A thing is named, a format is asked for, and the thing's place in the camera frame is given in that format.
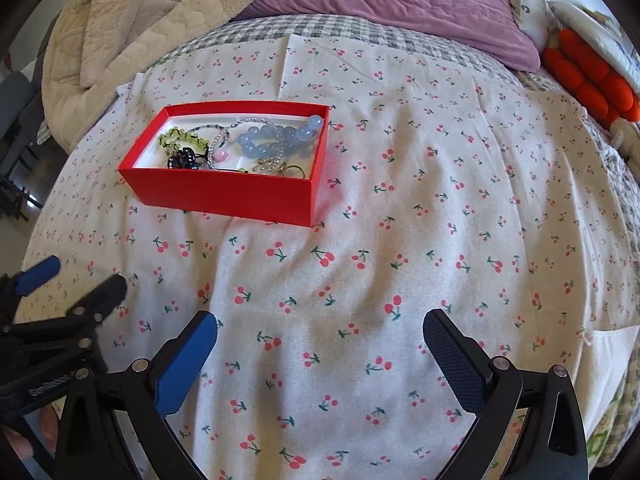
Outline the silver rhinestone bracelet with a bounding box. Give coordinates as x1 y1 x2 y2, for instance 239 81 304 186
250 152 290 174

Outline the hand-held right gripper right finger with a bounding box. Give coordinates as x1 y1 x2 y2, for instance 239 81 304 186
422 308 590 480

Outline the beige quilted blanket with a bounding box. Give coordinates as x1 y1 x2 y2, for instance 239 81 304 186
42 0 323 155

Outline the black bead bracelet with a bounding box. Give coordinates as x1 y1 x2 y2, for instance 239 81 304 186
164 145 209 171

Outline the clear bracelet with pink bead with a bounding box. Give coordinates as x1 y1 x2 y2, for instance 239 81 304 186
207 118 275 173

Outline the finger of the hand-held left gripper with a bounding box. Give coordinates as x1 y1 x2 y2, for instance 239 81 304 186
0 273 129 361
0 255 62 311

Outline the red cardboard box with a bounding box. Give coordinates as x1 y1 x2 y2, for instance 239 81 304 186
117 100 332 229

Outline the dark chair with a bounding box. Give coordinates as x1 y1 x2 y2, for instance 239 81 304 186
0 67 53 223

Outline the person's left hand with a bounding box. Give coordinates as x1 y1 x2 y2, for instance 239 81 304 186
0 402 62 463

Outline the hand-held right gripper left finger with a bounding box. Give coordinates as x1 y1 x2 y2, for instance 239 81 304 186
54 310 219 480

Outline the orange plush toy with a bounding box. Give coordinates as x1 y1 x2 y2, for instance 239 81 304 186
542 27 640 125

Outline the green bead bracelet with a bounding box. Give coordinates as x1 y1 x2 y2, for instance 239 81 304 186
157 127 209 152

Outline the blue bead bracelet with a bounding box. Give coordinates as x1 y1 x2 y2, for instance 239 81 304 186
235 113 324 162

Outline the cherry print cloth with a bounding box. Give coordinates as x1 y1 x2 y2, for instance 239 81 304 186
12 32 640 480

